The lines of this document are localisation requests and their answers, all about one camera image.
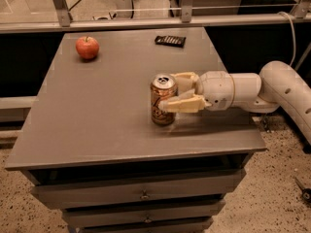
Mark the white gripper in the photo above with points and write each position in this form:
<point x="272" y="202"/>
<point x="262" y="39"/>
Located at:
<point x="216" y="89"/>

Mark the orange soda can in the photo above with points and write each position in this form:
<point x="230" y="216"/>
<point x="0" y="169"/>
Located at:
<point x="163" y="87"/>

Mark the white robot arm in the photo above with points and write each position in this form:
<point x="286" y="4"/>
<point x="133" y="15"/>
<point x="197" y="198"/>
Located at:
<point x="277" y="85"/>

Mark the top grey drawer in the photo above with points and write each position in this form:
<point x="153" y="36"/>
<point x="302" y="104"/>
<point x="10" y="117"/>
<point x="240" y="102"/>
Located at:
<point x="78" y="195"/>

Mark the grey drawer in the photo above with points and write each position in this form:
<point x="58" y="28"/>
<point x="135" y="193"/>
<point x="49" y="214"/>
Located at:
<point x="78" y="195"/>
<point x="144" y="214"/>
<point x="188" y="225"/>

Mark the red apple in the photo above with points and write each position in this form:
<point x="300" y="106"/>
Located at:
<point x="87" y="47"/>

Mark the grey drawer cabinet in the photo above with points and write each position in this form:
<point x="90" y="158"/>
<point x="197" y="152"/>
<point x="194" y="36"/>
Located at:
<point x="91" y="121"/>

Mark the middle grey drawer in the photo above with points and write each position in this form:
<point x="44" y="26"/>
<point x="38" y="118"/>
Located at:
<point x="144" y="214"/>

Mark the bottom grey drawer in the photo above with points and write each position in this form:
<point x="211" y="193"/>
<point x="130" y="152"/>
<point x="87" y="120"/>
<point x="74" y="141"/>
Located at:
<point x="188" y="225"/>

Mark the black caster wheel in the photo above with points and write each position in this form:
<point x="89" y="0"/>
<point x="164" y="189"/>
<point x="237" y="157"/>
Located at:
<point x="306" y="192"/>

